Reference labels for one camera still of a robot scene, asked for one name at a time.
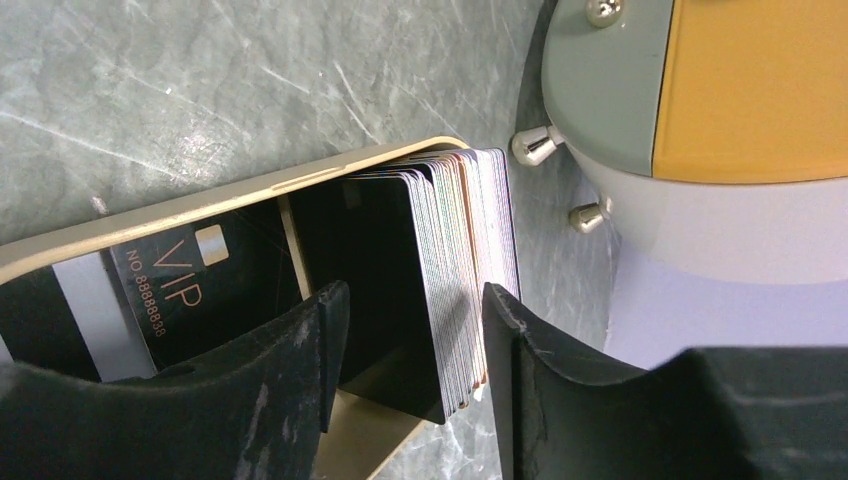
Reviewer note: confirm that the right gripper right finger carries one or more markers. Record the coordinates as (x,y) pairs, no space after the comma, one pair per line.
(564,410)

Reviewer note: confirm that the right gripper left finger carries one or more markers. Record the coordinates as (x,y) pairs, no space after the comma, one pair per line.
(253,408)

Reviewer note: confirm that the beige wooden card tray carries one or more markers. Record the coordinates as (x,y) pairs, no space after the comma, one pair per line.
(63,307)

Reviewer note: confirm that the black VIP card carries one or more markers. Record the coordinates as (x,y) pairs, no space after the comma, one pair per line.
(200,285)

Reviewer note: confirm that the black card stack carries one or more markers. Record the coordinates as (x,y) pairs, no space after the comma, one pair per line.
(416,240)

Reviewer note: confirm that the round pastel drawer box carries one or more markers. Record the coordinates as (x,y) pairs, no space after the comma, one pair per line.
(715,132)

